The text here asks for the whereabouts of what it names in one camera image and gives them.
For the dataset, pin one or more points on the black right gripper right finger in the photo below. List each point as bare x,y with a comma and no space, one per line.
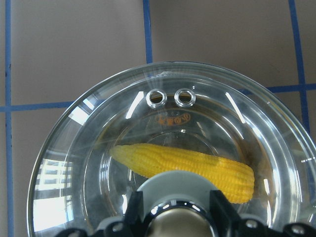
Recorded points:
229,224

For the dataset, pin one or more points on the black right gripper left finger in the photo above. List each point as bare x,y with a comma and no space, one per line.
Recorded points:
130,226

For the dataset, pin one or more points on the yellow corn cob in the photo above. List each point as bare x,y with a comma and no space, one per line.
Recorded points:
234,179

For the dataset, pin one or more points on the glass pot lid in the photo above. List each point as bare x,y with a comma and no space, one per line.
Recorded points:
196,107

